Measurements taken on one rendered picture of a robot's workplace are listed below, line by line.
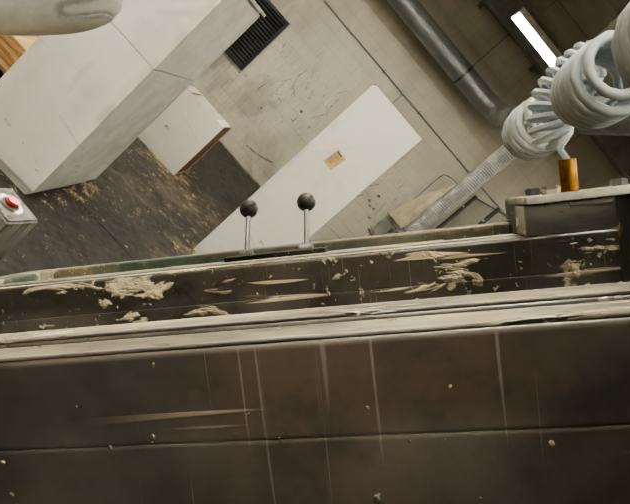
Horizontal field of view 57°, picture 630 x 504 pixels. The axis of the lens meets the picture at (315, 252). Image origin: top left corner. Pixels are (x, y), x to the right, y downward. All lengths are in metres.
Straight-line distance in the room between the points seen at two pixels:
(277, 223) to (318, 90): 4.60
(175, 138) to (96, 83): 2.70
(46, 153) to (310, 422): 3.54
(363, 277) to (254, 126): 8.74
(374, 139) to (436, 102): 4.56
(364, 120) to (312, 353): 4.57
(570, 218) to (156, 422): 0.43
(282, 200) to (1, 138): 2.14
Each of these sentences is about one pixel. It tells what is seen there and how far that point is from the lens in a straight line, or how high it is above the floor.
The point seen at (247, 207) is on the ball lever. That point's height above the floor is 1.43.
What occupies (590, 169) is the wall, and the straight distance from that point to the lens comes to 9.88.
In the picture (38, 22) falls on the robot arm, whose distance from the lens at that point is 0.75.
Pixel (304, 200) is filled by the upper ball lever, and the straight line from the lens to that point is 1.14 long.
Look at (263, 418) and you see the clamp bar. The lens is 0.21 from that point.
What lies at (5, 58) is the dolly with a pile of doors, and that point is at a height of 0.15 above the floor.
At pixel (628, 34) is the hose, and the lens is 0.32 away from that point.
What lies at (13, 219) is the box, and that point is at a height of 0.93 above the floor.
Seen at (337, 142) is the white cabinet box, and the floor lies 1.53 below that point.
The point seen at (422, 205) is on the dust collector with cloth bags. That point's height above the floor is 1.72.
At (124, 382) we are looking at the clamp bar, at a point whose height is 1.57.
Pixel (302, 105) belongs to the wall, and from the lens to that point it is 9.19.
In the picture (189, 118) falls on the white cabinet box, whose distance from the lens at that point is 6.15.
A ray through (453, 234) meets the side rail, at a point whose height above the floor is 1.71.
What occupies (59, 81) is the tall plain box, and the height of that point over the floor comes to 0.64.
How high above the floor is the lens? 1.69
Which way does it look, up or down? 11 degrees down
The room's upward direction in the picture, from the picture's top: 49 degrees clockwise
